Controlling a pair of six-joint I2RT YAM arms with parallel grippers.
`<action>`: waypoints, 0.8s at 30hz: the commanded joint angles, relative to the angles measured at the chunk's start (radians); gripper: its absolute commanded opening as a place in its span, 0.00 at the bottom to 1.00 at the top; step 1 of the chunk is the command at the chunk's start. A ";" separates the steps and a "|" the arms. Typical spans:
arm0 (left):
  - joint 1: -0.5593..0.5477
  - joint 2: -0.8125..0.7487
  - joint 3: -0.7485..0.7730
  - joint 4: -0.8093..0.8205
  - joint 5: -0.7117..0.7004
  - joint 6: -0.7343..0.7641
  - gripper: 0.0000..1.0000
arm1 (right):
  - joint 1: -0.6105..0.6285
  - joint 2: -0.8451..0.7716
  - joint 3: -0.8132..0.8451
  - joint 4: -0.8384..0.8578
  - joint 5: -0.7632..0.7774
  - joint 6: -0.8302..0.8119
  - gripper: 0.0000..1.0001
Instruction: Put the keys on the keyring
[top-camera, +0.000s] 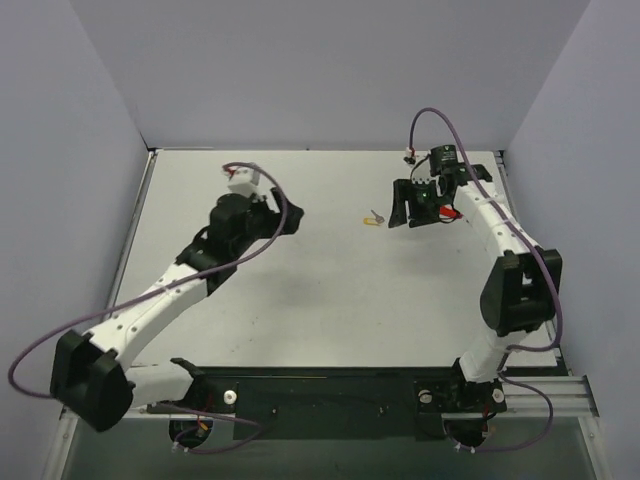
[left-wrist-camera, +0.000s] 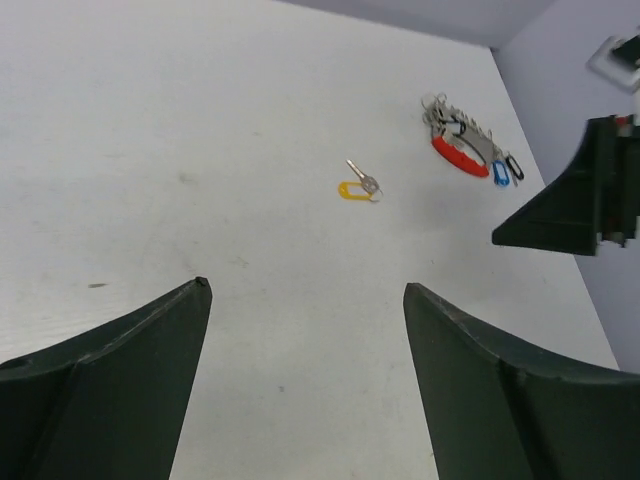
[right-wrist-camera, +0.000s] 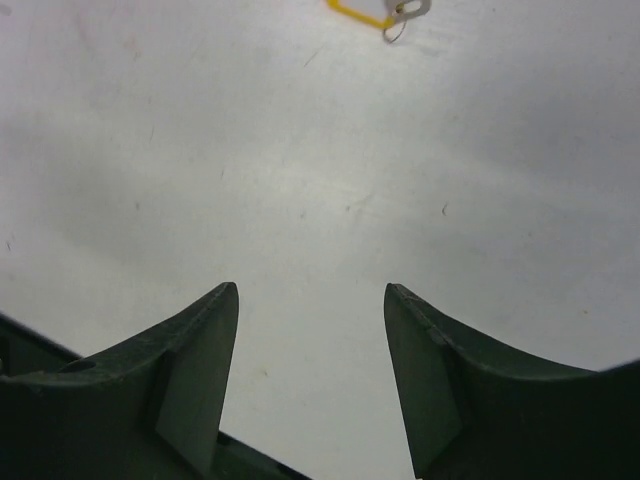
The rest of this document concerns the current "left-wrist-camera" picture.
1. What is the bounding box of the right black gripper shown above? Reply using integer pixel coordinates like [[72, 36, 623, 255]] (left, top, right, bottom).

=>
[[491, 114, 639, 256]]

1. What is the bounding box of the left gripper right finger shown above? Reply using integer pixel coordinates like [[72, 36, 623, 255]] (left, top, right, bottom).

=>
[[403, 283, 639, 479]]

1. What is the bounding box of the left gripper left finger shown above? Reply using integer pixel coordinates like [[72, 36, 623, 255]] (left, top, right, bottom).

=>
[[1, 277, 212, 479]]

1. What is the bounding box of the black key tag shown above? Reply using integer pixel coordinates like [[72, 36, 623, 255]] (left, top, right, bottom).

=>
[[504, 154, 525, 186]]

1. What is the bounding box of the red handled metal key organizer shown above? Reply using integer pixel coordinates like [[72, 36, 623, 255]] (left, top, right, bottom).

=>
[[421, 93, 505, 178]]

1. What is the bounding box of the yellow tag key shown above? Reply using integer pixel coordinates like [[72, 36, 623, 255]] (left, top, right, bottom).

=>
[[337, 159, 383, 203]]

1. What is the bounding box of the blue key tag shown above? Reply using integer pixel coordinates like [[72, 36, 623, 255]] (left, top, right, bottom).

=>
[[492, 160, 510, 187]]

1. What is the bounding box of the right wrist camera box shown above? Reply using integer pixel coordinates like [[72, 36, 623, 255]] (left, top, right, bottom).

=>
[[586, 33, 639, 93]]

